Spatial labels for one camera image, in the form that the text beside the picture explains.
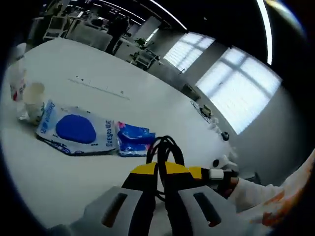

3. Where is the white paper cup green print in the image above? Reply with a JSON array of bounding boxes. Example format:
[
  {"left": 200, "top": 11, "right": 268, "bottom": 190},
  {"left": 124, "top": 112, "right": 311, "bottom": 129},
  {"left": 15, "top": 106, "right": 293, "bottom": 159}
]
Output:
[{"left": 22, "top": 83, "right": 47, "bottom": 124}]

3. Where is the small grey device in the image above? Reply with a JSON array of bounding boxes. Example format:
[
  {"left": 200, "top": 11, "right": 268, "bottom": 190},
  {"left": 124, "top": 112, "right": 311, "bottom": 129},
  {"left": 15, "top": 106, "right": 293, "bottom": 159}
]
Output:
[{"left": 199, "top": 105, "right": 213, "bottom": 118}]

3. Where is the white inset power strip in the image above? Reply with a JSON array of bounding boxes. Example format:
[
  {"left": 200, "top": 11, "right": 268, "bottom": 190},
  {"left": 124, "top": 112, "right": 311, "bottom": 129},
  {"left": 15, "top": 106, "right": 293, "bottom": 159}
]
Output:
[{"left": 67, "top": 75, "right": 130, "bottom": 101}]

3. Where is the black cable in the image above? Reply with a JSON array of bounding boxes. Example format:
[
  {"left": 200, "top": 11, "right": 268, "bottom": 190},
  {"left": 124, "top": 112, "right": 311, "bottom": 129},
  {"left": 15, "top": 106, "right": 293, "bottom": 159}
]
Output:
[{"left": 146, "top": 135, "right": 186, "bottom": 203}]

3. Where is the green potted plant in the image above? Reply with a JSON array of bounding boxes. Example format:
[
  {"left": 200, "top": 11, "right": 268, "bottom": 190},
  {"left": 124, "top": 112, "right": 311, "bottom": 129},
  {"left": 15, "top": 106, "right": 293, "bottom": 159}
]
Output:
[{"left": 134, "top": 37, "right": 149, "bottom": 48}]

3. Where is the clear plastic water bottle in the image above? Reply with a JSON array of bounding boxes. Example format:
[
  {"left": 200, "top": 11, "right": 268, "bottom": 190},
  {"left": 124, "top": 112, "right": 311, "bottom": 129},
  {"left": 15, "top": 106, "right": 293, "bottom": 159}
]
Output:
[{"left": 8, "top": 43, "right": 28, "bottom": 121}]

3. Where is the small blue tissue packet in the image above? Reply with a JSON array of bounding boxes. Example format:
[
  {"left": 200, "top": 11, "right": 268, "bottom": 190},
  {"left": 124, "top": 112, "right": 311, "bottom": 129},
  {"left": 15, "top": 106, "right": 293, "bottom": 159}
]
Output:
[{"left": 115, "top": 121, "right": 157, "bottom": 158}]

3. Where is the large bright window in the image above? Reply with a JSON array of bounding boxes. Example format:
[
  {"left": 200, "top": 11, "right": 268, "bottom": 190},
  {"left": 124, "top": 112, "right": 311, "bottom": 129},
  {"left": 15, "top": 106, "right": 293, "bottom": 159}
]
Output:
[
  {"left": 195, "top": 47, "right": 282, "bottom": 135},
  {"left": 163, "top": 32, "right": 215, "bottom": 72}
]

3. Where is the white rolling cart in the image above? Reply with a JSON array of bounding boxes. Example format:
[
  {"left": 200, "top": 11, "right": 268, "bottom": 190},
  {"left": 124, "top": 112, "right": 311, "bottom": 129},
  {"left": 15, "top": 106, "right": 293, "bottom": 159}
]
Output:
[{"left": 131, "top": 48, "right": 161, "bottom": 70}]

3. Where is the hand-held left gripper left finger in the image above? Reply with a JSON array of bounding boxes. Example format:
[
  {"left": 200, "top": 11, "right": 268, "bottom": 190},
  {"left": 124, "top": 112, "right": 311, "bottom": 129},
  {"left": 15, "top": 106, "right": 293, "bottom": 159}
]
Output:
[{"left": 70, "top": 162, "right": 158, "bottom": 236}]

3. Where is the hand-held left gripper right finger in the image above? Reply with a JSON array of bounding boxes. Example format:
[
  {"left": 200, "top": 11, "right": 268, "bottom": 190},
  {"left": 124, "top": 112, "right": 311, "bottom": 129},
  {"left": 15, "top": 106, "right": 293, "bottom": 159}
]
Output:
[{"left": 164, "top": 161, "right": 247, "bottom": 236}]

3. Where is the wet wipes pack blue lid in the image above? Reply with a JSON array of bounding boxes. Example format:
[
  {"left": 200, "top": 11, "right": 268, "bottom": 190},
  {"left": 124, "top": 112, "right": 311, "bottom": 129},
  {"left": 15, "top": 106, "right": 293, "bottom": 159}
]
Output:
[{"left": 35, "top": 99, "right": 119, "bottom": 158}]

